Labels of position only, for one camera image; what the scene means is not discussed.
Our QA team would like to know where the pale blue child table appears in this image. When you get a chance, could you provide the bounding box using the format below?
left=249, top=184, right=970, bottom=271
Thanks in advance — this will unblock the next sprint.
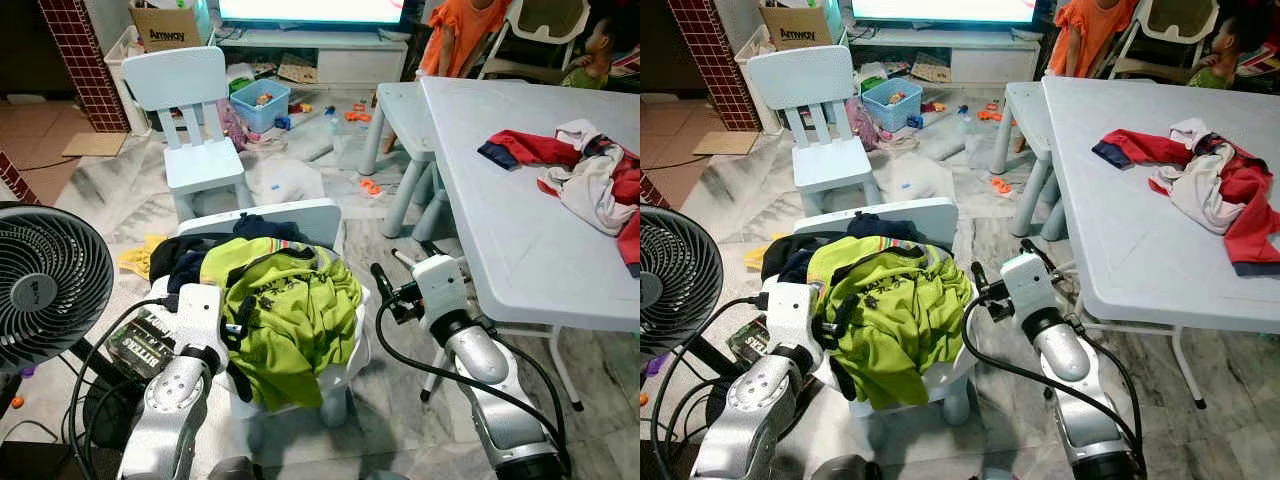
left=357, top=81, right=453, bottom=242
left=989, top=81, right=1078, bottom=242

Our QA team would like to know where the blue toy bin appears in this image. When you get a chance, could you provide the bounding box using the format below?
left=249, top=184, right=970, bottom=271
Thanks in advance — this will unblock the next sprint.
left=859, top=77, right=924, bottom=135
left=229, top=77, right=294, bottom=135

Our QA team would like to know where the person in orange clothes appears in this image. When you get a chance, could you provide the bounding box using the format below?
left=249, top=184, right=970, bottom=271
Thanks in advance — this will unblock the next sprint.
left=416, top=0, right=513, bottom=81
left=1046, top=0, right=1138, bottom=81

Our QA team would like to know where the small dark-haired child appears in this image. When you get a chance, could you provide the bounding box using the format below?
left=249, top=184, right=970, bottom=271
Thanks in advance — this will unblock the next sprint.
left=558, top=15, right=617, bottom=93
left=1188, top=15, right=1247, bottom=93

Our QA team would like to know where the navy clothes pile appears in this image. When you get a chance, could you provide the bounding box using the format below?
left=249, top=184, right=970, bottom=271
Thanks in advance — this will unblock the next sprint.
left=149, top=211, right=303, bottom=292
left=761, top=211, right=918, bottom=287

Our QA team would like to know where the lime green shirt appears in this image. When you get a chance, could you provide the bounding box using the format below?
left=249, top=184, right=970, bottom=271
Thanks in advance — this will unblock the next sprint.
left=806, top=235, right=974, bottom=411
left=198, top=235, right=364, bottom=414

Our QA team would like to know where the white and red shirt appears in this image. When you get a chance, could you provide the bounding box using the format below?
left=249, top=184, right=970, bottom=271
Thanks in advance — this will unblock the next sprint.
left=477, top=118, right=641, bottom=279
left=1090, top=116, right=1280, bottom=279

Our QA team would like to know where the white folding table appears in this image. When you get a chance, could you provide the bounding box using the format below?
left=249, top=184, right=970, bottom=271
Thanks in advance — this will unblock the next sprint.
left=1040, top=75, right=1280, bottom=413
left=418, top=75, right=641, bottom=413

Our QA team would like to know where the black floor fan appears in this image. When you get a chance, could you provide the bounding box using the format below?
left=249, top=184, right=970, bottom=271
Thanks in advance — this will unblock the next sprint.
left=0, top=200, right=123, bottom=421
left=640, top=204, right=763, bottom=403

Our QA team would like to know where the white plastic bag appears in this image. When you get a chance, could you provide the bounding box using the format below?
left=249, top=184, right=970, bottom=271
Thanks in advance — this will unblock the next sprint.
left=244, top=154, right=327, bottom=207
left=879, top=154, right=957, bottom=202

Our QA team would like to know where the flat screen television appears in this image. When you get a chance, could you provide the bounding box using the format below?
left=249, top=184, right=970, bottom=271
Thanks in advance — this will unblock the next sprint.
left=213, top=0, right=423, bottom=31
left=846, top=0, right=1053, bottom=27

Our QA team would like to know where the black printed box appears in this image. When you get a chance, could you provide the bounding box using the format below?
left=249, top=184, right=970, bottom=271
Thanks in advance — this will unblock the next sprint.
left=104, top=310, right=180, bottom=384
left=727, top=317, right=777, bottom=367

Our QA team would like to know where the white television stand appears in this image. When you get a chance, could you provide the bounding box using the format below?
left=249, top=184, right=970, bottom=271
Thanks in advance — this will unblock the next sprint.
left=214, top=28, right=413, bottom=87
left=844, top=28, right=1043, bottom=87

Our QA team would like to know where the pale blue child chair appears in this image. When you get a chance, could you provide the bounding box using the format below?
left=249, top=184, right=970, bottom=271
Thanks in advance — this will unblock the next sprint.
left=121, top=44, right=254, bottom=224
left=744, top=44, right=883, bottom=218
left=760, top=197, right=987, bottom=429
left=150, top=197, right=374, bottom=451

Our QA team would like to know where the red brick pillar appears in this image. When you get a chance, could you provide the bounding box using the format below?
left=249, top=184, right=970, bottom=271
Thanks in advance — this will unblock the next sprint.
left=38, top=0, right=133, bottom=135
left=667, top=0, right=763, bottom=133

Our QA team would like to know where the white high chair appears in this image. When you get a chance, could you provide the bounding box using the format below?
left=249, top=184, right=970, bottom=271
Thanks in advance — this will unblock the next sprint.
left=480, top=0, right=593, bottom=83
left=1105, top=0, right=1223, bottom=83

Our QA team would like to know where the flat cardboard piece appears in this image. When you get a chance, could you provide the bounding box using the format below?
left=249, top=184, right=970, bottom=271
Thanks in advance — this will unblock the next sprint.
left=691, top=131, right=760, bottom=157
left=61, top=131, right=130, bottom=160

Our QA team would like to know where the brown cardboard box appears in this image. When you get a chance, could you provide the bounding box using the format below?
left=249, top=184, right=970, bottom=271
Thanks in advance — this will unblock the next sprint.
left=757, top=0, right=837, bottom=52
left=127, top=0, right=207, bottom=54

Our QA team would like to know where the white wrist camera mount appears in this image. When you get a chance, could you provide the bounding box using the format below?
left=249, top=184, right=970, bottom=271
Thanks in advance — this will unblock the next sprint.
left=171, top=282, right=230, bottom=353
left=411, top=254, right=470, bottom=323
left=767, top=279, right=824, bottom=353
left=999, top=251, right=1062, bottom=323

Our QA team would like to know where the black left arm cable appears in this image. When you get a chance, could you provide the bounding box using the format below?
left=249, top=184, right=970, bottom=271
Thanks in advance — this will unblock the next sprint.
left=668, top=378, right=746, bottom=471
left=80, top=378, right=153, bottom=471
left=650, top=292, right=773, bottom=480
left=62, top=293, right=183, bottom=480

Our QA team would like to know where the yellow cloth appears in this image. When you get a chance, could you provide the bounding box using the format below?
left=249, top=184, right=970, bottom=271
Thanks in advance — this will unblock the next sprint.
left=741, top=234, right=792, bottom=272
left=117, top=234, right=170, bottom=280

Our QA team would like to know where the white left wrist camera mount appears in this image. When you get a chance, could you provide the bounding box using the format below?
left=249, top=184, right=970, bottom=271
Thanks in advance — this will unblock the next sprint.
left=171, top=282, right=230, bottom=353
left=767, top=279, right=824, bottom=353

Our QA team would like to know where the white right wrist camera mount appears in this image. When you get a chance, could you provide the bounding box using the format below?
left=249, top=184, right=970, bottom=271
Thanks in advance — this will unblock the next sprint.
left=411, top=254, right=470, bottom=323
left=999, top=251, right=1062, bottom=323

